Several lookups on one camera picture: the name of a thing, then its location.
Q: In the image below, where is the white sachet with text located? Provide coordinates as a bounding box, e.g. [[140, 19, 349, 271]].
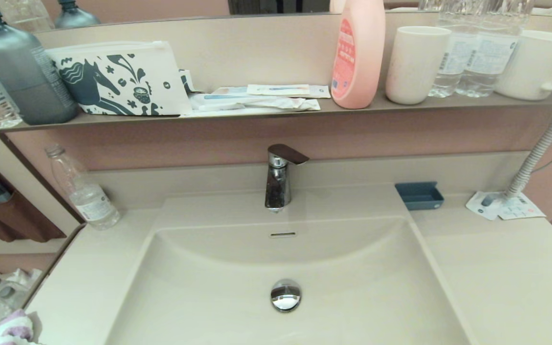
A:
[[496, 194, 547, 221]]

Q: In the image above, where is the wall mirror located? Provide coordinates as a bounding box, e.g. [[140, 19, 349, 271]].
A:
[[0, 0, 552, 33]]

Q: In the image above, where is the white mug with handle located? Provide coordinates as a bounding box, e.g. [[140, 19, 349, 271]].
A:
[[493, 30, 552, 102]]

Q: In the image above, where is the white paper toothbrush packet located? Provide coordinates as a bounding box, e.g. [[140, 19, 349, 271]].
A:
[[246, 84, 332, 99]]

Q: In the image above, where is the grey wall shelf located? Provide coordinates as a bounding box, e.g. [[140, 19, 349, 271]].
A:
[[0, 91, 552, 136]]

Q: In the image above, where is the small printed white pouch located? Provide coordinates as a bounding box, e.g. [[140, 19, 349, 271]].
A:
[[179, 69, 201, 94]]

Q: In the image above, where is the white sachet grey print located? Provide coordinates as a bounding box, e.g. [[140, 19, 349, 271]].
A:
[[465, 191, 506, 221]]

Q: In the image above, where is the chrome sink drain stopper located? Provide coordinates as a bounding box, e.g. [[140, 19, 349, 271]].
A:
[[270, 279, 302, 313]]

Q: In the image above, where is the long white wrapped packet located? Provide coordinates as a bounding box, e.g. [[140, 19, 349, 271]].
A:
[[187, 92, 322, 114]]

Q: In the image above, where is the white pouch horse print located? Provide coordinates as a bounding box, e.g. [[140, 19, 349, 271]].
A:
[[46, 40, 193, 117]]

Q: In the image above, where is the large clear water bottle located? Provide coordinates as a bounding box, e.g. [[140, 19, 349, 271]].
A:
[[456, 0, 535, 99], [428, 0, 478, 99]]

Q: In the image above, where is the white handleless cup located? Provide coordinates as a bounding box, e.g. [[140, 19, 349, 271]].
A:
[[384, 26, 452, 105]]

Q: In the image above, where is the brown wall holder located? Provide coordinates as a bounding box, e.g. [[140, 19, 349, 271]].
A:
[[0, 163, 67, 243]]

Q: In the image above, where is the purple white striped towel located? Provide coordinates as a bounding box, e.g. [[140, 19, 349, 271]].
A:
[[0, 309, 35, 345]]

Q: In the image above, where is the pink lotion bottle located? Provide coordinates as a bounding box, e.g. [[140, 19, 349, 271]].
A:
[[330, 0, 386, 110]]

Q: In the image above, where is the small flat white packet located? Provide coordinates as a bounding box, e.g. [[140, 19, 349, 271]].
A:
[[211, 86, 250, 96]]

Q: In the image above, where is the chrome faucet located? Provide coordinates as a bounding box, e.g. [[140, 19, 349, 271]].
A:
[[264, 144, 310, 214]]

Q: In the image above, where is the small clear plastic bottle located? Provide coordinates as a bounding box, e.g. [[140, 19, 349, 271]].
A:
[[44, 144, 121, 231]]

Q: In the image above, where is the blue soap dish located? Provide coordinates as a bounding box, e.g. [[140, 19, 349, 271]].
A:
[[394, 181, 445, 211]]

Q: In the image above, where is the grey bottle teal cap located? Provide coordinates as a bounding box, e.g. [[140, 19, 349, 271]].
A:
[[0, 0, 79, 126]]

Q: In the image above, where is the beige sink basin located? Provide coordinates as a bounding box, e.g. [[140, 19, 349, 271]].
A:
[[106, 192, 473, 345]]

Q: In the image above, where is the white corrugated hose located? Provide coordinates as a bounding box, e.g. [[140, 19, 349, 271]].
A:
[[503, 113, 552, 201]]

